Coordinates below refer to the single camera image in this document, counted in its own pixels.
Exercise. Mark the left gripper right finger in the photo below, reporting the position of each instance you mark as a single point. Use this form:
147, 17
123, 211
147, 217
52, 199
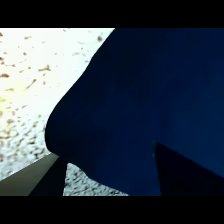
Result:
186, 176

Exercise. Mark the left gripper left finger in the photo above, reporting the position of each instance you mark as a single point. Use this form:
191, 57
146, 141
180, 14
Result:
36, 178

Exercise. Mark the dark blue garment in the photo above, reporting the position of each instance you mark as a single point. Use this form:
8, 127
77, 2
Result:
140, 100

